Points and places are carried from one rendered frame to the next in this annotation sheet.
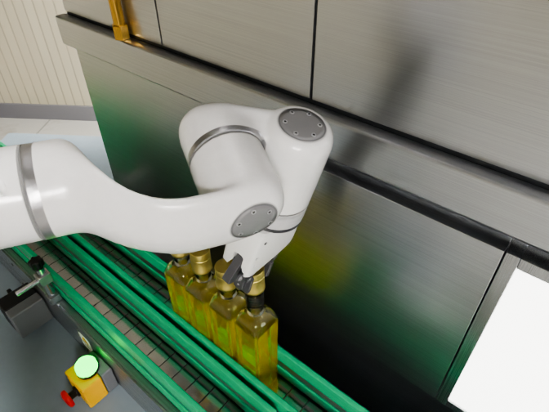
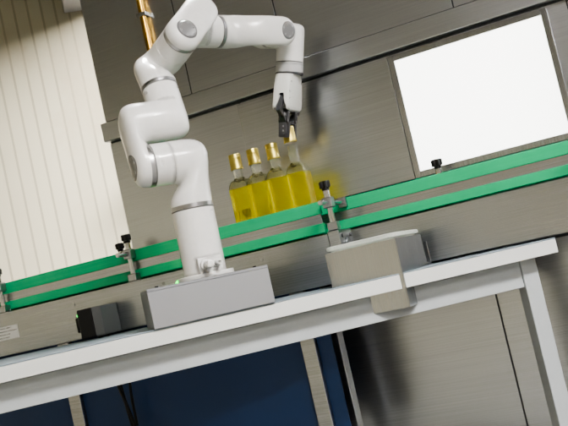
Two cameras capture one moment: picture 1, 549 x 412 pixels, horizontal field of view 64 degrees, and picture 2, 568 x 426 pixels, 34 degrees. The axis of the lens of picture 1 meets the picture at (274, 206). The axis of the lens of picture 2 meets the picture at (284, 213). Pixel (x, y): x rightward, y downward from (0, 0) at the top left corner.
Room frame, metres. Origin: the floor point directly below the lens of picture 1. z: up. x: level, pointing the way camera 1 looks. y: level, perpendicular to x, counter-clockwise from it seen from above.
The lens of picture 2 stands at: (-1.91, 0.81, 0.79)
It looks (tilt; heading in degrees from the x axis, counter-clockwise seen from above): 4 degrees up; 343
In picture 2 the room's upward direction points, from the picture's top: 13 degrees counter-clockwise
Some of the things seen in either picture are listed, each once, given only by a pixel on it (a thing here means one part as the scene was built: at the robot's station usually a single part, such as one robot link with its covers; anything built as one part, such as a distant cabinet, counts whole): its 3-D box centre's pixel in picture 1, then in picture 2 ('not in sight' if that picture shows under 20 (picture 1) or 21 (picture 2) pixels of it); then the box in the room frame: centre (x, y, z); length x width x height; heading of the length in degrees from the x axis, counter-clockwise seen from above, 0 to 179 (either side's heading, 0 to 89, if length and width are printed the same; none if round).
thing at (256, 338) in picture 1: (256, 347); (304, 200); (0.44, 0.03, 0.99); 0.06 x 0.06 x 0.21; 50
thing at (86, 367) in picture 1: (86, 365); not in sight; (0.49, 0.39, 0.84); 0.04 x 0.04 x 0.03
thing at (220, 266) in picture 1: (225, 275); (272, 151); (0.47, 0.08, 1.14); 0.04 x 0.04 x 0.04
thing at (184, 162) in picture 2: not in sight; (182, 175); (0.10, 0.41, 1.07); 0.13 x 0.10 x 0.16; 97
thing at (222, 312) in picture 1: (232, 330); (284, 205); (0.47, 0.08, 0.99); 0.06 x 0.06 x 0.21; 49
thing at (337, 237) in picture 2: not in sight; (342, 243); (0.28, 0.01, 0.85); 0.09 x 0.04 x 0.07; 140
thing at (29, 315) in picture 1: (24, 310); (99, 321); (0.66, 0.61, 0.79); 0.08 x 0.08 x 0.08; 50
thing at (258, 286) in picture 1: (253, 277); (288, 134); (0.44, 0.03, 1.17); 0.04 x 0.04 x 0.04
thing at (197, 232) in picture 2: not in sight; (201, 243); (0.09, 0.40, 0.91); 0.16 x 0.13 x 0.15; 6
